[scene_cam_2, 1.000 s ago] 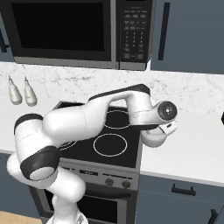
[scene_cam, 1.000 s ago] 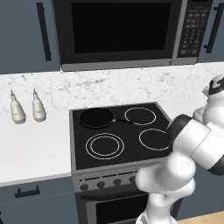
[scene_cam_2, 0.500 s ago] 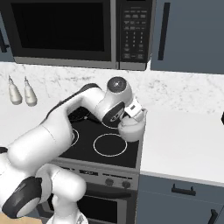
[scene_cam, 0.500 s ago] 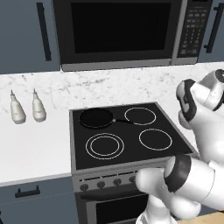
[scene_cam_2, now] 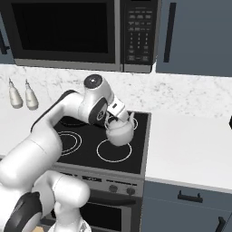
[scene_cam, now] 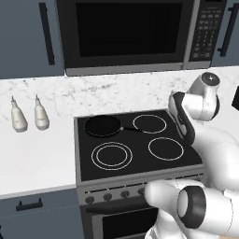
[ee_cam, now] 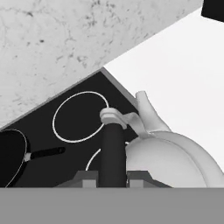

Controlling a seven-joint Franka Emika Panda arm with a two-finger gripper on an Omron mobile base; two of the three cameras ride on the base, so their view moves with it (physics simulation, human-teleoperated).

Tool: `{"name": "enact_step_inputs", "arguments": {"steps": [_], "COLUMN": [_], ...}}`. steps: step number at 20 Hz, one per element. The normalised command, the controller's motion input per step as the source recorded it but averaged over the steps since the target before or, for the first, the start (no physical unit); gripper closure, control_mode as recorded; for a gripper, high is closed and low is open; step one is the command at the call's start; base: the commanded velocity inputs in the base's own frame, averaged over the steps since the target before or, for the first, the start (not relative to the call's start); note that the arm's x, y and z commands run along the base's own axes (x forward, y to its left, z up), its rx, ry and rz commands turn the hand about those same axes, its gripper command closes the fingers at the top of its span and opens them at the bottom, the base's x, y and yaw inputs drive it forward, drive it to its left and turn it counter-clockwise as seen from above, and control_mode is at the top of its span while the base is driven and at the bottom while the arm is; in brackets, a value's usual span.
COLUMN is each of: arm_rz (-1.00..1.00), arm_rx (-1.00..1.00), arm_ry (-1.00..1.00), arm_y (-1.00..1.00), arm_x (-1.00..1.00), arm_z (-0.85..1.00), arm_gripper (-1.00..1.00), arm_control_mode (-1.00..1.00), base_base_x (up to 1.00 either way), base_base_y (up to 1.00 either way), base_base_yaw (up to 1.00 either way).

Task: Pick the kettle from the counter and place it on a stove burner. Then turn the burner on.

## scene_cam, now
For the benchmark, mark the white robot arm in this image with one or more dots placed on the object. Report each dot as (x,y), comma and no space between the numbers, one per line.
(214,149)

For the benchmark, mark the black glass stove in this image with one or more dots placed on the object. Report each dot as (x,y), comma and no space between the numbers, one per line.
(140,146)

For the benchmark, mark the dark stove knob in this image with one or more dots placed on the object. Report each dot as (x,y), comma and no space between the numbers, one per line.
(90,199)
(107,196)
(125,194)
(141,191)

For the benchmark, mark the black frying pan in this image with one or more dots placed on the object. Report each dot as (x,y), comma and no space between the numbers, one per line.
(102,126)

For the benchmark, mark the black and silver microwave oven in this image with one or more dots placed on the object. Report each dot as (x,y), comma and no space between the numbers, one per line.
(124,31)

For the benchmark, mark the grey-blue drawer front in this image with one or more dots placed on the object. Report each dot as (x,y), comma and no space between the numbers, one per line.
(56,202)

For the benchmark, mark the silver oven door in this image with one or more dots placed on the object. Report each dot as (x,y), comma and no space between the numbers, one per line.
(124,224)

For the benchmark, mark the black box-shaped object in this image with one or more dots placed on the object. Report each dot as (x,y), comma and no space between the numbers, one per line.
(236,99)

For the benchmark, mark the grey-blue base cupboard door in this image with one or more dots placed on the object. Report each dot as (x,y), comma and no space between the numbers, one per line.
(43,228)

